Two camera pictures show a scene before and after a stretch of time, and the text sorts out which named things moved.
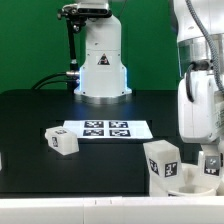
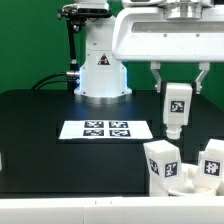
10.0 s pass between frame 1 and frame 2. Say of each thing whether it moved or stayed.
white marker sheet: stayed
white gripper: moved
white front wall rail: stayed
